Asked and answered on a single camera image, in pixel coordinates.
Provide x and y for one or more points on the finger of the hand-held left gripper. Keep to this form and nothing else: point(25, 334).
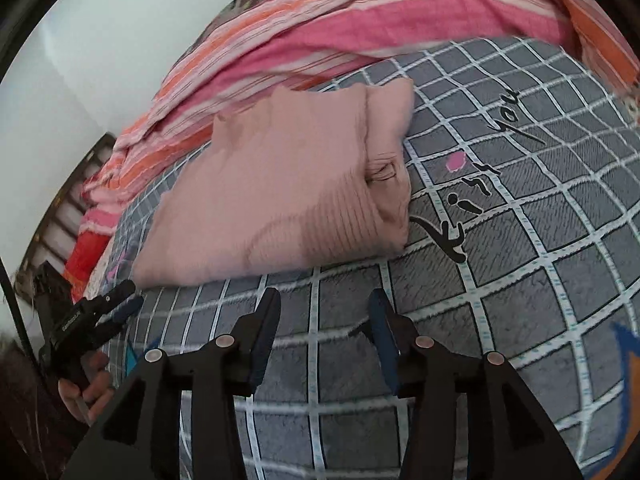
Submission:
point(122, 315)
point(112, 295)

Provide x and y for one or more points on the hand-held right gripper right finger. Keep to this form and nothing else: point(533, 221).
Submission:
point(382, 340)

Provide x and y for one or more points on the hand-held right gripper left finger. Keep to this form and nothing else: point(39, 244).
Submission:
point(262, 340)

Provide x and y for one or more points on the pink knit sweater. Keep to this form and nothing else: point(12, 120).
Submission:
point(280, 195)

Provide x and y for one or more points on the person's left hand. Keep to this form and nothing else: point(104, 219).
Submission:
point(92, 395)

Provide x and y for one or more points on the red pillow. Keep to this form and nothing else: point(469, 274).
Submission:
point(85, 265)

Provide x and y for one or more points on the wooden slatted headboard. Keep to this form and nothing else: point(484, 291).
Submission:
point(65, 200)

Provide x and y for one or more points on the grey checked star blanket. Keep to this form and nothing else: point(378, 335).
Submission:
point(500, 260)

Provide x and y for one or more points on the pink striped quilt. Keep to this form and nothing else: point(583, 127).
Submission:
point(350, 30)

